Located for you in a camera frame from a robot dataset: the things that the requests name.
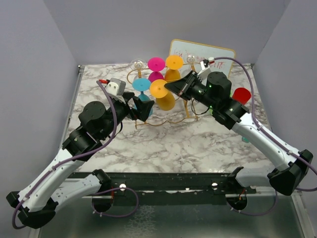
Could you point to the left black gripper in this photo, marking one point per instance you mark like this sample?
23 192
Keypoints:
142 109

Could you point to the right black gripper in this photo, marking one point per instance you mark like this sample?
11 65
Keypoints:
180 88

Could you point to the yellow wine glass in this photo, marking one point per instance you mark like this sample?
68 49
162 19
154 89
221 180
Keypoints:
164 98

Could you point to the blue wine glass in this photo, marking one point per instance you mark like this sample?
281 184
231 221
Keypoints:
142 85

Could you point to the clear wine glass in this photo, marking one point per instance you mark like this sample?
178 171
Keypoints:
190 59
138 64

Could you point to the red wine glass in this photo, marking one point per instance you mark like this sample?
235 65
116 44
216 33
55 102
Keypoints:
242 95

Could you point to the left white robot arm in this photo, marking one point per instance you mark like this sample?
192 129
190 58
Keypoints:
37 204

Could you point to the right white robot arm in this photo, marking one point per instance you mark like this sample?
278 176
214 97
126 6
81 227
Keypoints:
290 164

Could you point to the back orange wine glass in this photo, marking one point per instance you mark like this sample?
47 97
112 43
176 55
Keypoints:
173 63

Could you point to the pink wine glass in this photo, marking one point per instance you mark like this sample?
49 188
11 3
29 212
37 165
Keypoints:
156 65

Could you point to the gold framed whiteboard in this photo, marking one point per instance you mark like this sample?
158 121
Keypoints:
199 50

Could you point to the teal green cube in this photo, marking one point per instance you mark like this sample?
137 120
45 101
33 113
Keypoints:
245 140

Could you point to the gold wire glass rack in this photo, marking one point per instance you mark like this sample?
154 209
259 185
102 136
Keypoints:
144 73

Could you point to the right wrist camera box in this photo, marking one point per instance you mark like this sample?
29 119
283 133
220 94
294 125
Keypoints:
205 64

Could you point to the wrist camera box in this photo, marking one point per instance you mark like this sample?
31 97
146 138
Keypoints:
205 64
115 87

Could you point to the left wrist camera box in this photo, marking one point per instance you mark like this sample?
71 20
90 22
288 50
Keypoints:
115 87

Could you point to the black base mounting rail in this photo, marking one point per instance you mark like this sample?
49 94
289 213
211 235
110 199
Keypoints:
160 189

